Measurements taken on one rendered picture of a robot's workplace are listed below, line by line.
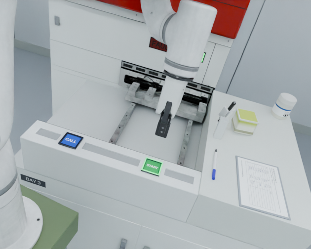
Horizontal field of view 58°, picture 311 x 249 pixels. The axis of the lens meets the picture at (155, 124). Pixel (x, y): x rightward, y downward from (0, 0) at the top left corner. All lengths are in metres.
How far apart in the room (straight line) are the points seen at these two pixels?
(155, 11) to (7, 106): 0.39
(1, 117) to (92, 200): 0.60
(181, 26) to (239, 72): 2.30
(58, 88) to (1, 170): 1.05
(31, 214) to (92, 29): 0.86
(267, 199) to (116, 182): 0.45
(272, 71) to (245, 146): 1.94
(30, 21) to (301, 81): 2.81
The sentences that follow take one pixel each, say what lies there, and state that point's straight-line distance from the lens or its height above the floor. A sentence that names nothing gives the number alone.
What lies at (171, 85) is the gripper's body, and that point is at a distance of 0.65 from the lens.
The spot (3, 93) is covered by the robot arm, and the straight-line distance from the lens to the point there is 0.44.
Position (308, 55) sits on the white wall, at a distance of 2.93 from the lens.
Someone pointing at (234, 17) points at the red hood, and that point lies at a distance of 1.15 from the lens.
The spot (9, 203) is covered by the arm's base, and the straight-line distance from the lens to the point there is 0.65.
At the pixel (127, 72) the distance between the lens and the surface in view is 1.35.
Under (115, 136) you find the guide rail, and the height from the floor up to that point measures 0.85.
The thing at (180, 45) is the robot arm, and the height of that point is 1.34.
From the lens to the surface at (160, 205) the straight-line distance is 0.89.
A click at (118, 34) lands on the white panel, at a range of 1.31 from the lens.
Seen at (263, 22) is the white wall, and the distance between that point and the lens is 2.76.
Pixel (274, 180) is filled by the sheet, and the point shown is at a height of 0.97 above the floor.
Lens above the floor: 1.57
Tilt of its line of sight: 38 degrees down
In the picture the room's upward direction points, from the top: 14 degrees clockwise
